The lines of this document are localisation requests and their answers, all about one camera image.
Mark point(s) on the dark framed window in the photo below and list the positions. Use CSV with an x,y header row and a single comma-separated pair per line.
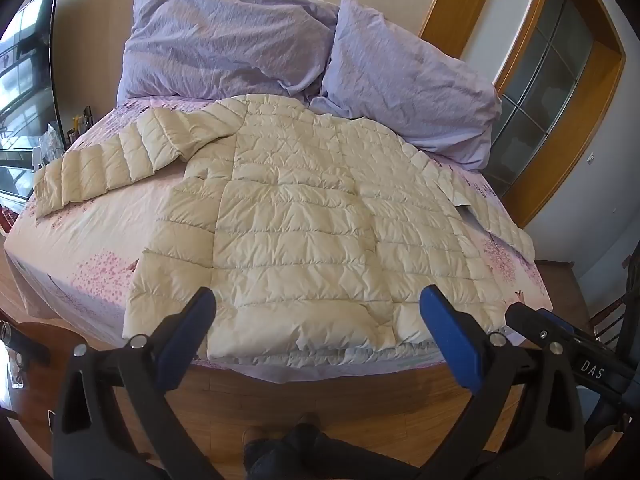
x,y
27,85

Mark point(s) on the person's dark trouser legs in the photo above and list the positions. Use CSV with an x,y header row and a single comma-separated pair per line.
x,y
320,452

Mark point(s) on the cream puffer jacket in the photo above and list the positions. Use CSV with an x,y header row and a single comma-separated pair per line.
x,y
300,230

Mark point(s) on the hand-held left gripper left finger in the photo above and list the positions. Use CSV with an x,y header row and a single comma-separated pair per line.
x,y
192,321

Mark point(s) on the dark wooden chair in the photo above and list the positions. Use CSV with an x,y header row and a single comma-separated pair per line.
x,y
607,325

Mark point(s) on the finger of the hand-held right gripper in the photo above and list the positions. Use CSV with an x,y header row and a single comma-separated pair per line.
x,y
535,321

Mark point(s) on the wooden framed glass door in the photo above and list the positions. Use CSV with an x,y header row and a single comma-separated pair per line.
x,y
545,75

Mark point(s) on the clear plastic bag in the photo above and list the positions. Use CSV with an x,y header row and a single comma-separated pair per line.
x,y
50,142

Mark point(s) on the bottles on windowsill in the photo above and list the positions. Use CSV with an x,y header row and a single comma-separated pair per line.
x,y
82,121

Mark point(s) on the wide lavender pillow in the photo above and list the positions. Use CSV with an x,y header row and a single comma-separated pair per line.
x,y
220,40

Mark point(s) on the plump lavender pillow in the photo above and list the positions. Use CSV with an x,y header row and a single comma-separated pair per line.
x,y
400,80

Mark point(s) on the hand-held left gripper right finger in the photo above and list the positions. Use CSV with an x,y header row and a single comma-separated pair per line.
x,y
450,341

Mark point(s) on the pink floral printed bed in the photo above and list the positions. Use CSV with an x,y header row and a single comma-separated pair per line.
x,y
85,240

